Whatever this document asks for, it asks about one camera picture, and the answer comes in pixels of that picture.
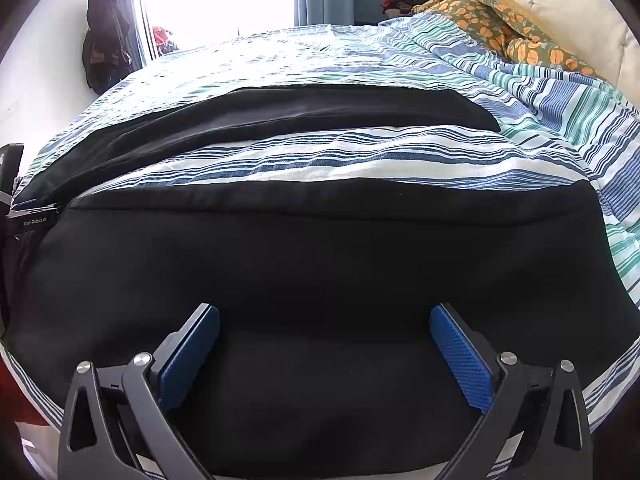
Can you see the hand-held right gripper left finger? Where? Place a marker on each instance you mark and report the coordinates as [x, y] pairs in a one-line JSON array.
[[190, 355]]

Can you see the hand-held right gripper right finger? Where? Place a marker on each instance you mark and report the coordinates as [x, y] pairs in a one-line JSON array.
[[460, 360]]

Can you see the black pants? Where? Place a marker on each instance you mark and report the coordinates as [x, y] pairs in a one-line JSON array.
[[320, 270]]

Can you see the red-orange cloth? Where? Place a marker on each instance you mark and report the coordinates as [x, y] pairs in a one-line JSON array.
[[15, 400]]

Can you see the small red cloth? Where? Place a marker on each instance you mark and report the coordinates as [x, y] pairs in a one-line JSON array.
[[162, 37]]

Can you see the blue green striped bed sheet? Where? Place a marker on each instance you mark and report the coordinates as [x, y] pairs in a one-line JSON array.
[[350, 155]]

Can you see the window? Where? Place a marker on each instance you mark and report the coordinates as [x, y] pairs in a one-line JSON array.
[[215, 0]]

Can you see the orange floral blanket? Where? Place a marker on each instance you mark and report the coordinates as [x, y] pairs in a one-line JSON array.
[[480, 15]]

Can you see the cream cushion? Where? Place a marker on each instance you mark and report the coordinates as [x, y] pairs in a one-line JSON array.
[[590, 25]]

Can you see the red and dark clothes pile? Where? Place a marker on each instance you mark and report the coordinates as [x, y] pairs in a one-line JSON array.
[[405, 0]]

